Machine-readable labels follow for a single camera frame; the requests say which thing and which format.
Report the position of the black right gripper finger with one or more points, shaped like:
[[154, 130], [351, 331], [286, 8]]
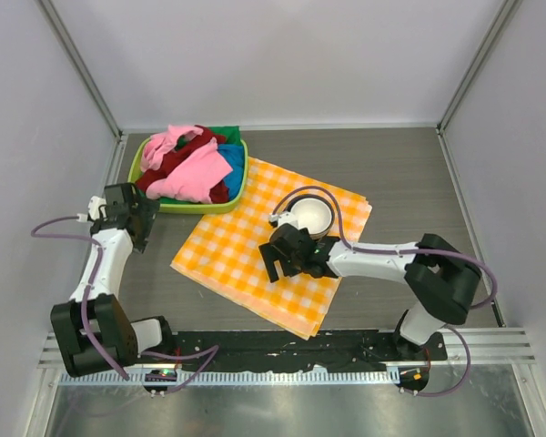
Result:
[[288, 269], [269, 255]]

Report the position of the lime green plastic basket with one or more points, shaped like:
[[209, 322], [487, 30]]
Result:
[[171, 206]]

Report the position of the white slotted cable duct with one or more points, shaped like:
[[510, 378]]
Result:
[[156, 377]]

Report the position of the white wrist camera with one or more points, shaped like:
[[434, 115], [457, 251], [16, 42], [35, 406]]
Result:
[[283, 218], [96, 210]]

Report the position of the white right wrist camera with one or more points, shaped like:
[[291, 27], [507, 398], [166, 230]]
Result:
[[283, 218]]

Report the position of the blue t shirt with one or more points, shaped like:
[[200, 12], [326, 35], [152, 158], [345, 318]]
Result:
[[235, 157]]

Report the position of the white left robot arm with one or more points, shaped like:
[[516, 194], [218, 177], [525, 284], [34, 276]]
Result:
[[92, 331]]

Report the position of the pink t shirt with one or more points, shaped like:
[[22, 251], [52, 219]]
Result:
[[195, 175]]

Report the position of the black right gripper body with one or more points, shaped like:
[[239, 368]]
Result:
[[276, 253]]

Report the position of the orange checkered cloth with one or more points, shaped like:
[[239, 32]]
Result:
[[222, 254]]

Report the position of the dark red t shirt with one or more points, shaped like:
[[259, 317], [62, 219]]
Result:
[[159, 170]]

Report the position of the green t shirt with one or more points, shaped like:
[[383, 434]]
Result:
[[225, 134]]

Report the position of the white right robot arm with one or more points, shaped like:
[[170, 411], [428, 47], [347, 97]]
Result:
[[443, 280]]

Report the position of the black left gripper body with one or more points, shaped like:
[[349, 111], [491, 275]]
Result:
[[145, 219]]

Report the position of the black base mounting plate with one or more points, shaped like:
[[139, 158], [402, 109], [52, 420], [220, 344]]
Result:
[[261, 351]]

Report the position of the white bowl with dark rim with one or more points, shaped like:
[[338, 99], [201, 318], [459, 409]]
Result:
[[313, 213]]

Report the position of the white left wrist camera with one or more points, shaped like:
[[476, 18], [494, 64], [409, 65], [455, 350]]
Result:
[[96, 210]]

